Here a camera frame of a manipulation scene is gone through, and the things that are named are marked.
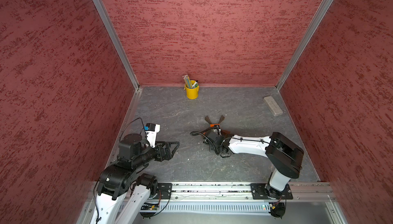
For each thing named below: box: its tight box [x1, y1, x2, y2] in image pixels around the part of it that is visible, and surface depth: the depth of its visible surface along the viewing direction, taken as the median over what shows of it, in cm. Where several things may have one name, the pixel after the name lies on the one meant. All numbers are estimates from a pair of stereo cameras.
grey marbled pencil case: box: [263, 95, 283, 117], surface depth 108 cm
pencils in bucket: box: [181, 74, 193, 89], surface depth 108 cm
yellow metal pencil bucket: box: [184, 79, 200, 100], surface depth 112 cm
